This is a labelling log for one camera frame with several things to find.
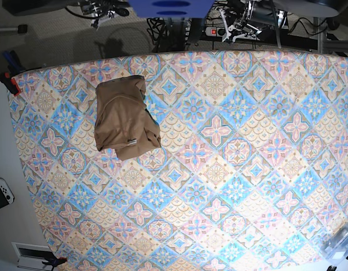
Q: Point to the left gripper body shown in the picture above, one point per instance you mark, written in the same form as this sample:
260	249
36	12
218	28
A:
238	29

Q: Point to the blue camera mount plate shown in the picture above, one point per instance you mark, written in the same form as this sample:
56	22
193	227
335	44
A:
171	8

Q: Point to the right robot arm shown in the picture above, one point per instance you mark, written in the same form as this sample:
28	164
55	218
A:
99	12

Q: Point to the white floor vent box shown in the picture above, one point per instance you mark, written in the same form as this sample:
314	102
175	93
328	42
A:
30	257

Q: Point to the brown t-shirt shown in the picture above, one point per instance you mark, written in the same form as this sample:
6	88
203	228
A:
123	122

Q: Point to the black clamp lower left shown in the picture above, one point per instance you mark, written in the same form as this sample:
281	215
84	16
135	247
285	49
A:
54	262

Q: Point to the red black clamp upper left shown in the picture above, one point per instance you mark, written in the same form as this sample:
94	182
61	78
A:
10	83

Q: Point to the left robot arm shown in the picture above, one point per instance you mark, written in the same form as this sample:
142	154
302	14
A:
251	20

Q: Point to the patterned colourful tablecloth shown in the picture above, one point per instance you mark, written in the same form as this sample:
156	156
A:
251	173

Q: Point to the clear plastic box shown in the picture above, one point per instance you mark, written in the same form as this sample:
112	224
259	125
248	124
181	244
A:
335	250

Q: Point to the game console with white controller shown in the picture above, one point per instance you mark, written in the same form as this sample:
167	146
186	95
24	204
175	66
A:
6	195

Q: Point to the white power strip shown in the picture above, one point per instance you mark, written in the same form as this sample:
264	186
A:
220	32

